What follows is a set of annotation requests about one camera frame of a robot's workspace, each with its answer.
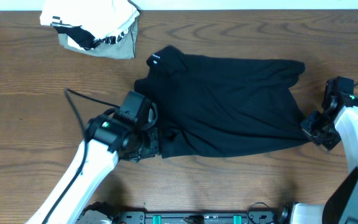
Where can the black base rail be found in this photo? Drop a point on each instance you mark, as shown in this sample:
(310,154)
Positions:
(251,217)

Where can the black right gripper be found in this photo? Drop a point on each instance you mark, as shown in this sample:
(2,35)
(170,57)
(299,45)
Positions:
(306,126)

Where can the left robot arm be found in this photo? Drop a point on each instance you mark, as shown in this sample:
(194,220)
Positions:
(121,133)

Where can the black t-shirt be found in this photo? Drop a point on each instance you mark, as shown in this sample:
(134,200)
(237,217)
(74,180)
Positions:
(222,107)

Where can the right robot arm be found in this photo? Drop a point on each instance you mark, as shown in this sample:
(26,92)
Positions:
(337,123)

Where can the grey-beige folded garment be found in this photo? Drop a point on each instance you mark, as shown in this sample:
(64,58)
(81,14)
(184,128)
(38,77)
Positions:
(124,49)

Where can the black and white garment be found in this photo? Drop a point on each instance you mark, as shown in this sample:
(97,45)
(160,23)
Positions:
(79,35)

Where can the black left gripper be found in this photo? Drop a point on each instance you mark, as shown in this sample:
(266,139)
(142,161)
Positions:
(151,143)

